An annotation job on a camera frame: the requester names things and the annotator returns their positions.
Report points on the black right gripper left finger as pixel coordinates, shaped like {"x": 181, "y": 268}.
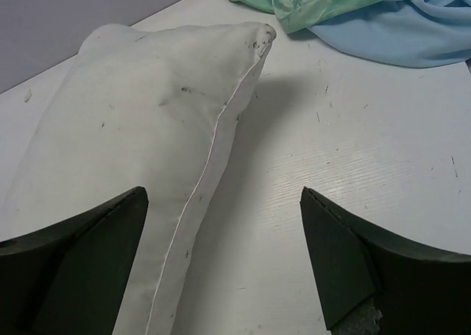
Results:
{"x": 70, "y": 277}

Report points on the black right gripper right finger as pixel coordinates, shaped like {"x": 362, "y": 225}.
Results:
{"x": 373, "y": 281}

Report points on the white pillow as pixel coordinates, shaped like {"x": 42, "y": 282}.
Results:
{"x": 152, "y": 109}

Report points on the blue green satin pillowcase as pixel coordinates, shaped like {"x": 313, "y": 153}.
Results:
{"x": 407, "y": 33}

